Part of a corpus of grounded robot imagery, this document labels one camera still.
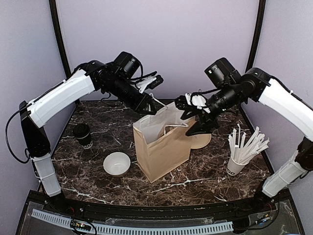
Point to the right black frame post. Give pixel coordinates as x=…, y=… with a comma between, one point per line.
x=256, y=34

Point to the small green circuit board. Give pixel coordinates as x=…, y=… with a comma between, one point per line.
x=78, y=225

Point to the black plastic cup lid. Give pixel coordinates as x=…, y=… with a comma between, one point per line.
x=81, y=130

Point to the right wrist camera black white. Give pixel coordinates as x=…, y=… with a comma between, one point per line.
x=194, y=102

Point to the black frame post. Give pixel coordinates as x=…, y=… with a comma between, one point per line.
x=256, y=34
x=58, y=36

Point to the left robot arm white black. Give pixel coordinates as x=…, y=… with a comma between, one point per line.
x=114, y=78

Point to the black front rail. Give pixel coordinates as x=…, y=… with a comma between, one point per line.
x=239, y=210

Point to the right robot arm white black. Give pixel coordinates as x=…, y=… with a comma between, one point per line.
x=233, y=89

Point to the brown paper bag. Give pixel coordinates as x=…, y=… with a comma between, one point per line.
x=161, y=144

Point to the beige round plate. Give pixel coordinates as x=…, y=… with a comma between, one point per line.
x=200, y=141

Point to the white ceramic bowl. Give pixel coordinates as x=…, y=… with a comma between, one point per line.
x=117, y=164

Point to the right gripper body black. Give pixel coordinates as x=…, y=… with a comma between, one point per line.
x=209, y=120

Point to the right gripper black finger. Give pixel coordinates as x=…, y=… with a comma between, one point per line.
x=198, y=129
x=189, y=113

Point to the white slotted cable duct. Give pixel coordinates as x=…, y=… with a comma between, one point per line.
x=103, y=229

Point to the white wrapped straw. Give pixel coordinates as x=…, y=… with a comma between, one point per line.
x=258, y=144
x=249, y=144
x=230, y=139
x=236, y=141
x=242, y=143

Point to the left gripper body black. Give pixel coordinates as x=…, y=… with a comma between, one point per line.
x=139, y=103

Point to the left black frame post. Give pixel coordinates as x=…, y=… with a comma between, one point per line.
x=58, y=36

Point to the black paper coffee cup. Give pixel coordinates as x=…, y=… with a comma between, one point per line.
x=86, y=142

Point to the white paper cup holder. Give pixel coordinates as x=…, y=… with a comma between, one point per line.
x=234, y=168

